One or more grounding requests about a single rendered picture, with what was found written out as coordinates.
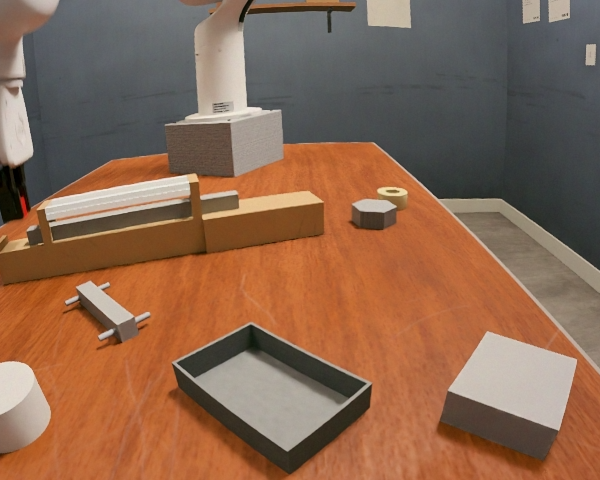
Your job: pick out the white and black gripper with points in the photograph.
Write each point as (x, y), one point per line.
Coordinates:
(15, 146)

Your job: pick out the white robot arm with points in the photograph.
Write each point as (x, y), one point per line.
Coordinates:
(219, 53)

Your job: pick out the beige roll of masking tape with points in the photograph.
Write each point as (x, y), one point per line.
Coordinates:
(396, 196)

